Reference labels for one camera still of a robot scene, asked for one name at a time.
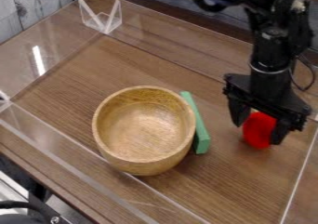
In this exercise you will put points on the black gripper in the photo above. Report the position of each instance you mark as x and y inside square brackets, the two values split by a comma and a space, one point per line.
[289, 109]

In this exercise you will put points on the red felt strawberry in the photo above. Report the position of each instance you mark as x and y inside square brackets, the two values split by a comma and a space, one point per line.
[257, 130]

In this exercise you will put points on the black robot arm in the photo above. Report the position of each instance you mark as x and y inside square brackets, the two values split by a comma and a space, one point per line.
[282, 37]

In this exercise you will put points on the green rectangular block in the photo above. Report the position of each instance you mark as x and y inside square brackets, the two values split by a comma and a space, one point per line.
[202, 139]

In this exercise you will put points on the wooden bowl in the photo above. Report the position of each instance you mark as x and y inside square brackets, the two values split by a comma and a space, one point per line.
[143, 127]

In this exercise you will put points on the black metal bracket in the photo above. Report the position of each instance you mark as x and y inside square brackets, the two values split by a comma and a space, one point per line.
[42, 210]

